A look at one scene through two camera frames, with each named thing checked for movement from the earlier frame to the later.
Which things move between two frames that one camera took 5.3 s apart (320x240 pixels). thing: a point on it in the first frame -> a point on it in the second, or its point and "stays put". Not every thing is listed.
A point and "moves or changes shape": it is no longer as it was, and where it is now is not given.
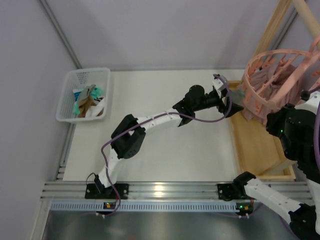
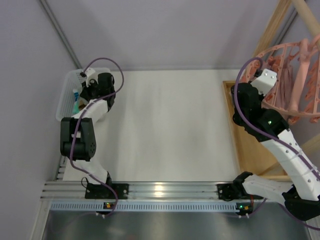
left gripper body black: x=222 y=105 -> x=85 y=93
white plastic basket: x=78 y=78 stays put
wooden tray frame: x=261 y=156 stays put
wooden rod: x=308 y=17 stays put
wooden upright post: x=267 y=38 stays put
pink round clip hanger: x=271 y=78 moves or changes shape
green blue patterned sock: x=76 y=109 stays put
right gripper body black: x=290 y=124 -> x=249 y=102
